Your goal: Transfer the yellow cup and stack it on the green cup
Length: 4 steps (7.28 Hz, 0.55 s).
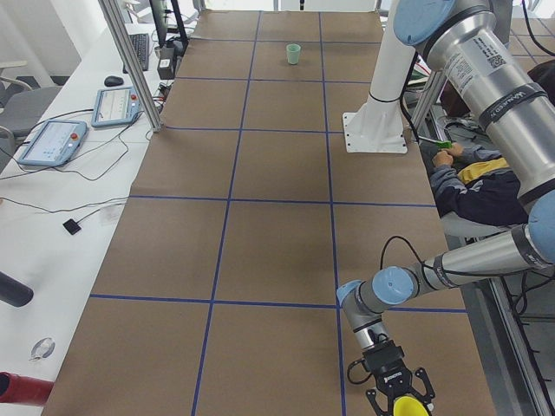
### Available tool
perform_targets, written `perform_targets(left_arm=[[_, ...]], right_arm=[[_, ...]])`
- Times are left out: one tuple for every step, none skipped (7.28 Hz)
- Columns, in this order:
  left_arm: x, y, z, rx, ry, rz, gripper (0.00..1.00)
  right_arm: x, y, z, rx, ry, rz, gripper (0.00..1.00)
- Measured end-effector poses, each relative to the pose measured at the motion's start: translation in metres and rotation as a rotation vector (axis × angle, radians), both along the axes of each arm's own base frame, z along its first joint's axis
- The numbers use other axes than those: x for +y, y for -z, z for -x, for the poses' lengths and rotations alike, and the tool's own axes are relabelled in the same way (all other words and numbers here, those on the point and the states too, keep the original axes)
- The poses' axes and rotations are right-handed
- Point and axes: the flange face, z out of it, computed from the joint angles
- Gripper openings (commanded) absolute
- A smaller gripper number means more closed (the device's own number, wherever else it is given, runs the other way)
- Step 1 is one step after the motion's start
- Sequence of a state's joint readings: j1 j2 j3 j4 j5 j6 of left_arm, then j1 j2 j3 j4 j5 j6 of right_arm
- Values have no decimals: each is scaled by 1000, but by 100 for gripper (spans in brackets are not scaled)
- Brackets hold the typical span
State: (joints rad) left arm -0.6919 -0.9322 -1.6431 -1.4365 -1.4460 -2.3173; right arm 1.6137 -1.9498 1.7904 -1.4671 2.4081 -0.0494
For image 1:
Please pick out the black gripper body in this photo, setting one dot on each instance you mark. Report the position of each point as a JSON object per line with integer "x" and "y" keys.
{"x": 394, "y": 376}

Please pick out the yellow plastic cup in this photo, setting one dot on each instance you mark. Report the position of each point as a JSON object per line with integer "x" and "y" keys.
{"x": 409, "y": 406}

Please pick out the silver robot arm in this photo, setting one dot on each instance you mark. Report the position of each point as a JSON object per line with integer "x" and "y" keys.
{"x": 517, "y": 114}

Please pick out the green plastic cup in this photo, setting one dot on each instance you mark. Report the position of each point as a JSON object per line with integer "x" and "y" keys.
{"x": 293, "y": 51}

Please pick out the seated person in dark jacket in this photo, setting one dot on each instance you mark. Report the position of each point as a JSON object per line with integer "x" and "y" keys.
{"x": 473, "y": 183}

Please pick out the small black square pad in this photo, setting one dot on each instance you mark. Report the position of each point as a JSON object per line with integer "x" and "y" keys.
{"x": 71, "y": 226}

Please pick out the red cylinder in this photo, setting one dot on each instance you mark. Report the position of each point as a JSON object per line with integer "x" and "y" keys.
{"x": 24, "y": 390}

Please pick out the black power adapter box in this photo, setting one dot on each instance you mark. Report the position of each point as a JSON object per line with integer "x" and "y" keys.
{"x": 166, "y": 67}

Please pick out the far blue teach pendant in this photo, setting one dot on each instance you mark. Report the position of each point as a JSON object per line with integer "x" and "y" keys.
{"x": 115, "y": 107}

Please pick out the blue teach pendant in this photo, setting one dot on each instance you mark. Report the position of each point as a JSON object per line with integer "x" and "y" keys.
{"x": 55, "y": 143}
{"x": 115, "y": 107}

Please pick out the black cylinder bottle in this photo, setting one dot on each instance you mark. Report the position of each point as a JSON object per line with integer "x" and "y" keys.
{"x": 14, "y": 292}

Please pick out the black computer mouse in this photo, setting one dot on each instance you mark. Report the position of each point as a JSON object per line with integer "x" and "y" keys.
{"x": 113, "y": 81}

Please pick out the near blue teach pendant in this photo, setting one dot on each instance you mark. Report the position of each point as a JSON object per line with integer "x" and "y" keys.
{"x": 55, "y": 143}

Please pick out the black keyboard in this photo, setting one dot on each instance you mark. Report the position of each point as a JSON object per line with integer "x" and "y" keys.
{"x": 141, "y": 45}

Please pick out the black computer monitor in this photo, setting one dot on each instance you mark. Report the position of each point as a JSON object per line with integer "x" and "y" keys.
{"x": 159, "y": 12}

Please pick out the grey office chair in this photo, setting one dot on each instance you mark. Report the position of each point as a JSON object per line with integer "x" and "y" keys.
{"x": 21, "y": 106}

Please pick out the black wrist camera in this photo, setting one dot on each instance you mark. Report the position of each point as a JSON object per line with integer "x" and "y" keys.
{"x": 386, "y": 354}

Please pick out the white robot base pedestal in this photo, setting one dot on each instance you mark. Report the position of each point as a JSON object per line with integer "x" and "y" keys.
{"x": 377, "y": 126}

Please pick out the aluminium frame post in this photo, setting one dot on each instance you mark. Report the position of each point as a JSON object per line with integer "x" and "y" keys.
{"x": 116, "y": 25}

